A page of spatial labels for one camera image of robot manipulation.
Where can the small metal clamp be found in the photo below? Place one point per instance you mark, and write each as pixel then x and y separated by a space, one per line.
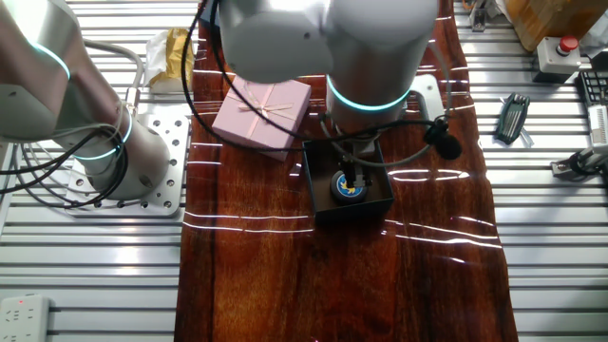
pixel 479 19

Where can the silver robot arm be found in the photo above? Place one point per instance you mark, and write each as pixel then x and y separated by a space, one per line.
pixel 370 47

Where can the black keyboard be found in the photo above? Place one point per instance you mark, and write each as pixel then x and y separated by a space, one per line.
pixel 594 88

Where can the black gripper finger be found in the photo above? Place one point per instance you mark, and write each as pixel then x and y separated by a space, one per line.
pixel 365 179
pixel 350 173

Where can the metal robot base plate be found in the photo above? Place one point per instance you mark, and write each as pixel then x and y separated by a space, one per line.
pixel 168 190

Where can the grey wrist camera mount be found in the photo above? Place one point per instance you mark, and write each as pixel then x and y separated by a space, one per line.
pixel 427 95

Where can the black disc with blue emblem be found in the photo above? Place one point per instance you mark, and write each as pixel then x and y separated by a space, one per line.
pixel 339 192

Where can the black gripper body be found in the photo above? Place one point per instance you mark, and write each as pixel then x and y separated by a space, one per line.
pixel 356 149

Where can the white power strip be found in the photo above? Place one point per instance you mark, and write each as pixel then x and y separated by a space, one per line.
pixel 24 318

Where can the small clamped silver camera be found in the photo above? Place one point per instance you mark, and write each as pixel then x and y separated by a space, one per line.
pixel 582 161

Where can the emergency stop button box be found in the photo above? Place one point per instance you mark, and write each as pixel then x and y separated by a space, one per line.
pixel 553 59

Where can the glossy wood grain mat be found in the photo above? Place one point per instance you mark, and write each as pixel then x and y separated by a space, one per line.
pixel 285 285

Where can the pink gift box with ribbon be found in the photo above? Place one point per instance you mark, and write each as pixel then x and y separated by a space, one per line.
pixel 256 133

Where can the gold foil packet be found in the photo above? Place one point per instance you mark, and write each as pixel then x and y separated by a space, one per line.
pixel 176 57

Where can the green hex key set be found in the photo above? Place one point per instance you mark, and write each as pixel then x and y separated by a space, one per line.
pixel 512 119

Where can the dark navy open box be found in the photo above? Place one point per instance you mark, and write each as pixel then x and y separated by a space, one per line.
pixel 351 214

